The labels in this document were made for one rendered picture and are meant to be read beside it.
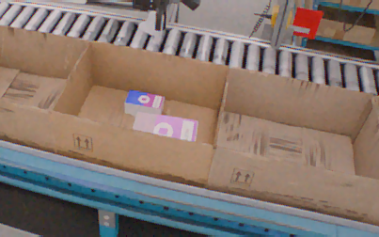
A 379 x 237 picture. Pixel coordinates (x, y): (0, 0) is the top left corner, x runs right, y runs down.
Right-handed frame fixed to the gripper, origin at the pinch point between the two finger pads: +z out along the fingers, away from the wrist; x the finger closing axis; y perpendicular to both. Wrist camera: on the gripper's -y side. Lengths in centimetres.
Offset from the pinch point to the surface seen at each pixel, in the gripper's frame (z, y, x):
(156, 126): 15.7, -3.8, 17.8
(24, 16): 37, 68, -47
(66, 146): 18.1, 16.5, 29.0
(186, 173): 17.8, -14.1, 28.7
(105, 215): 36, 5, 35
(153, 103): 18.2, -0.7, 7.5
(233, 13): 111, -17, -196
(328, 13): 56, -68, -127
